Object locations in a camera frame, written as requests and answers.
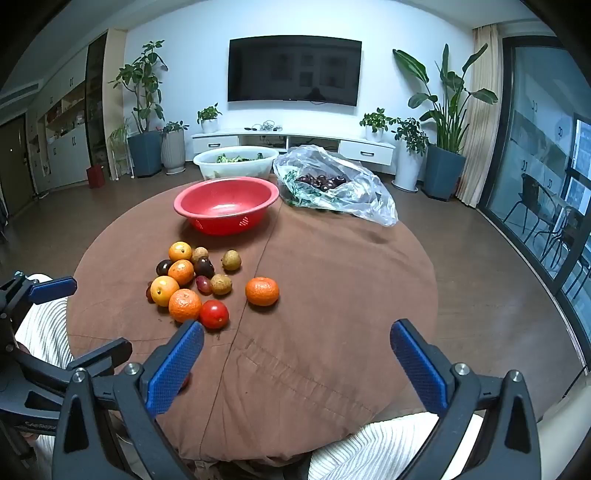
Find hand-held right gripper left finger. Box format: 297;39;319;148
52;319;205;480

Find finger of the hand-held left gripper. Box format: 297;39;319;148
16;338;133;393
0;271;78;324

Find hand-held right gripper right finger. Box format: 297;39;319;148
389;318;542;480

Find red tomato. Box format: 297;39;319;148
199;299;230;330

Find red plastic basin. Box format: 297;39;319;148
174;176;280;236

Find white striped pants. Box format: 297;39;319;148
14;273;483;480

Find brown door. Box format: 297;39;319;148
0;114;29;217

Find plant on white stand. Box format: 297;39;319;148
107;119;136;180

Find tall plant in blue pot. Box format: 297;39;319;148
109;41;165;178

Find clear plastic bag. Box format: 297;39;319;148
273;145;399;227

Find plant in ribbed white pot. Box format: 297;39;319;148
161;121;189;175

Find dark glass display cabinet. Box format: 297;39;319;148
85;34;109;171

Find large-leaf plant in blue pot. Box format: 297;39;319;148
393;43;499;202

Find plant in tall white pot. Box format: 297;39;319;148
392;117;430;192

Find black chair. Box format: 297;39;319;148
503;173;561;245
545;205;591;278

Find pile of dark cherries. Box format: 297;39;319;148
294;173;348;193

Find white plastic basin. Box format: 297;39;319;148
193;146;280;182

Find white television cabinet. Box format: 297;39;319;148
191;130;397;175

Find small plant in white pot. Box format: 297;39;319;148
197;103;222;134
359;108;397;143

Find beige curtain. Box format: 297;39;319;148
456;25;504;208

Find glass sliding door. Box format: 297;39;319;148
480;37;591;365

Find white wall cabinet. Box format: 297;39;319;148
27;46;93;195

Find black wall television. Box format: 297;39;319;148
227;35;363;107

